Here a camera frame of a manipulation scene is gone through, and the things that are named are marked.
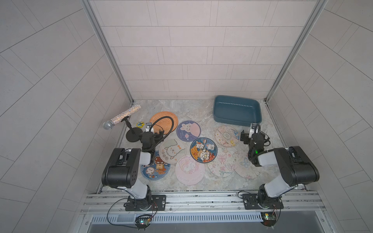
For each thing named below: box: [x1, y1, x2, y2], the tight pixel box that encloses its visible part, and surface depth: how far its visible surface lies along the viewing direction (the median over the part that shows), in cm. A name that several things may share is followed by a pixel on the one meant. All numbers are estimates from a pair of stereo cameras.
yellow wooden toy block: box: [135, 121, 146, 129], surface depth 101 cm
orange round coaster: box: [149, 111, 179, 135], surface depth 79 cm
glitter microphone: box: [102, 104, 142, 130], surface depth 79 cm
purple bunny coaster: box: [176, 120, 202, 142], surface depth 101 cm
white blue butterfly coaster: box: [232, 148, 261, 180], surface depth 84 cm
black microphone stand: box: [120, 116, 143, 143], surface depth 95 cm
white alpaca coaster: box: [158, 138, 187, 165], surface depth 91 cm
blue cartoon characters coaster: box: [140, 150, 171, 181], surface depth 83 cm
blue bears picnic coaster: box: [189, 136, 219, 164], surface depth 91 cm
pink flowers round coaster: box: [214, 125, 240, 148], surface depth 98 cm
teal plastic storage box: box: [213, 94, 263, 127], surface depth 111 cm
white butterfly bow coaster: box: [207, 147, 237, 178], surface depth 86 cm
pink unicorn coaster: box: [174, 154, 206, 186], surface depth 83 cm
